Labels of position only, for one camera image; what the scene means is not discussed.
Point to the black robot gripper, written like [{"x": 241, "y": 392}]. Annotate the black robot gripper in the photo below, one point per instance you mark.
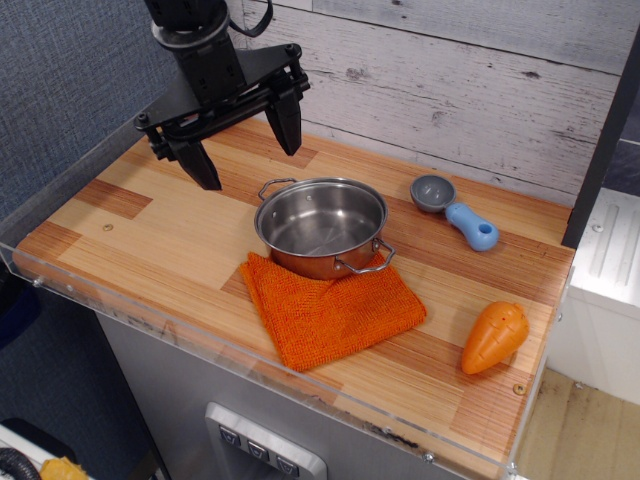
[{"x": 216, "y": 87}]

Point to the stainless steel pot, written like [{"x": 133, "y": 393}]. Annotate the stainless steel pot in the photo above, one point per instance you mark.
[{"x": 324, "y": 228}]

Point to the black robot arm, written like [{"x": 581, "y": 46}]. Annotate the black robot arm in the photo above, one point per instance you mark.
[{"x": 188, "y": 16}]

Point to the orange folded towel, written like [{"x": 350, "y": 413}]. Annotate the orange folded towel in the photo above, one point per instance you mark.
[{"x": 314, "y": 322}]

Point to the clear acrylic shelf guard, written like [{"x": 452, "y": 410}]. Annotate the clear acrylic shelf guard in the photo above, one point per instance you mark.
[{"x": 158, "y": 258}]

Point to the blue grey toy scoop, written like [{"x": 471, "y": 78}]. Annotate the blue grey toy scoop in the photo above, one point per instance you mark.
[{"x": 436, "y": 194}]

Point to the silver toy fridge cabinet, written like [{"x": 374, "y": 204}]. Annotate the silver toy fridge cabinet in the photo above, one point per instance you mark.
[{"x": 367, "y": 416}]

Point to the silver dispenser button panel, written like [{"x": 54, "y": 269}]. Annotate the silver dispenser button panel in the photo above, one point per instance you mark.
[{"x": 247, "y": 450}]

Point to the orange plastic toy carrot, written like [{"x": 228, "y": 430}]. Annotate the orange plastic toy carrot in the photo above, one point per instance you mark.
[{"x": 498, "y": 332}]

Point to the yellow object bottom left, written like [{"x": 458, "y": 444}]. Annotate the yellow object bottom left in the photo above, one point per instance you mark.
[{"x": 62, "y": 469}]

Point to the white appliance at right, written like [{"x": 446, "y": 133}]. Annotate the white appliance at right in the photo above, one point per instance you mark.
[{"x": 595, "y": 340}]

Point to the dark grey right post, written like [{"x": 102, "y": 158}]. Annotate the dark grey right post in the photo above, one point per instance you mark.
[{"x": 611, "y": 132}]

